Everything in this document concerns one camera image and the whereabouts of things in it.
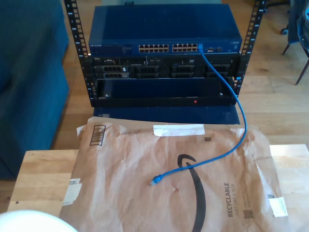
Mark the blue sofa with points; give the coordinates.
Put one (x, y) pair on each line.
(29, 84)

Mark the brown packing paper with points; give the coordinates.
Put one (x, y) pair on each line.
(144, 205)

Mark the black rack shelf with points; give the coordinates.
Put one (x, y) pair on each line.
(157, 88)

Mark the white shipping label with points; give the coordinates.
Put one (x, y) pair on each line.
(72, 193)

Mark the black rack frame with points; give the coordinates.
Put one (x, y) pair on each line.
(74, 24)

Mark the dark chair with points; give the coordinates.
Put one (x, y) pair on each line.
(300, 73)

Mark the black rack server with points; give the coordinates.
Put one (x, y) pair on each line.
(166, 70)

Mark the grey office chair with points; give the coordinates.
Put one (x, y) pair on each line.
(298, 24)

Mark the long white tape strip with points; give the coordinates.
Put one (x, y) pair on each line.
(178, 129)

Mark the short white tape strip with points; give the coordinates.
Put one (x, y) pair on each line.
(277, 206)

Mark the blue network switch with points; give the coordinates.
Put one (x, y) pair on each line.
(164, 24)

